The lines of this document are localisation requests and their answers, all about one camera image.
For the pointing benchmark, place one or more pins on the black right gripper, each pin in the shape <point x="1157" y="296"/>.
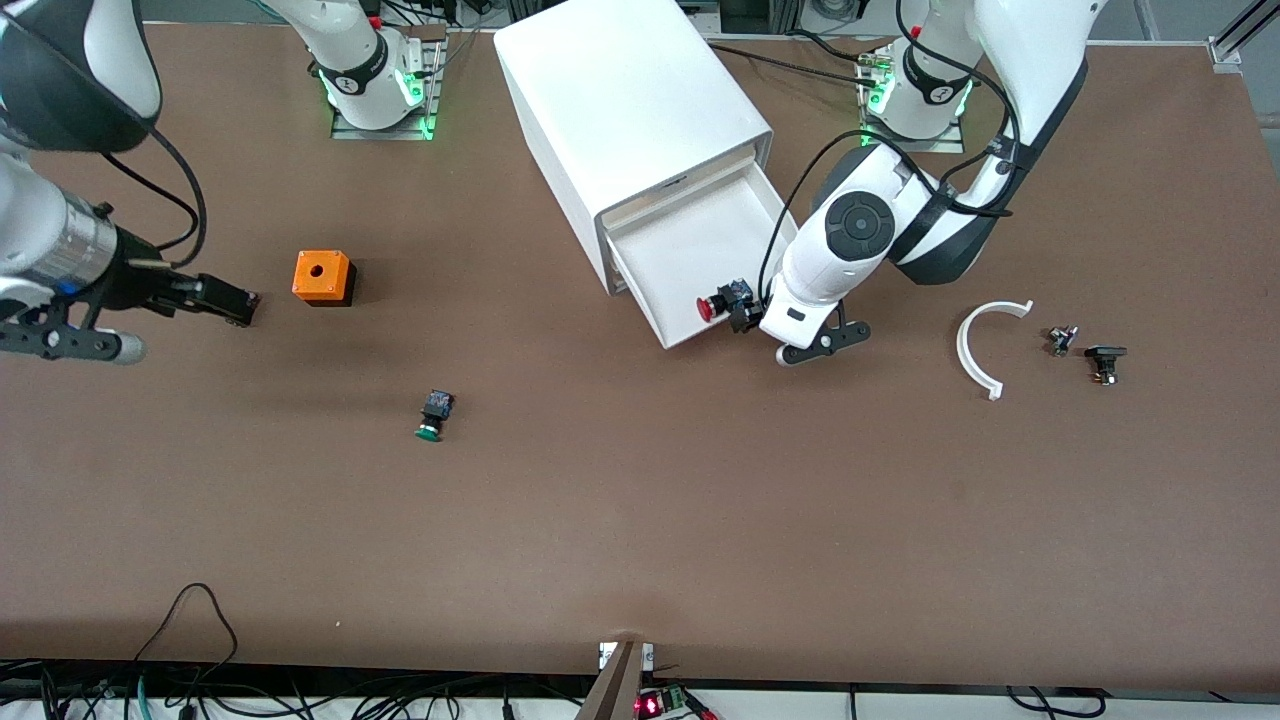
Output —
<point x="138" y="281"/>

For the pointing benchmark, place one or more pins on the red mushroom push button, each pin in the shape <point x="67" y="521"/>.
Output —
<point x="715" y="303"/>

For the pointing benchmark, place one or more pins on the white pull-out drawer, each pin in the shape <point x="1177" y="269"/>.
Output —
<point x="700" y="250"/>

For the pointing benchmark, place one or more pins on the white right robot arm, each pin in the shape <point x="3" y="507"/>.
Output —
<point x="40" y="240"/>

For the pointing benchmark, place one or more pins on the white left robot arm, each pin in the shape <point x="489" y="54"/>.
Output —
<point x="850" y="240"/>

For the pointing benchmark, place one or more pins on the green mushroom push button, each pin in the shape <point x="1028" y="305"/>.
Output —
<point x="433" y="415"/>

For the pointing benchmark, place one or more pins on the white drawer cabinet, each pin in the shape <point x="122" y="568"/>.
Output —
<point x="630" y="110"/>

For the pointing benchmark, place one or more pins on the small metal valve fitting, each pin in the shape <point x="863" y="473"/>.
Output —
<point x="1062" y="340"/>

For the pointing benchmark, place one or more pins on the red LED electronics module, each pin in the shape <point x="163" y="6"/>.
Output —
<point x="660" y="703"/>

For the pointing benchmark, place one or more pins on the orange button enclosure box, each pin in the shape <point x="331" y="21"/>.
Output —
<point x="322" y="275"/>

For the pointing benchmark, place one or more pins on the white semicircular plastic bracket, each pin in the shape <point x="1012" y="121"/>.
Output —
<point x="965" y="350"/>

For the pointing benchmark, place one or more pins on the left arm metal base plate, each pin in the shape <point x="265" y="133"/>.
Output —
<point x="955" y="140"/>

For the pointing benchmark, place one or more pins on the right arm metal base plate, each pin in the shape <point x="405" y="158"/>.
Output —
<point x="435" y="90"/>

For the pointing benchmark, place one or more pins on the black flat-head switch component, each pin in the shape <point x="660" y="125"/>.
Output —
<point x="1105" y="354"/>

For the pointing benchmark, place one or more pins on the brown camera support post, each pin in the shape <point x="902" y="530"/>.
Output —
<point x="620" y="685"/>

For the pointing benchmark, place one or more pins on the aluminium frame profile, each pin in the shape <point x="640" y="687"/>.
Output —
<point x="1240" y="30"/>

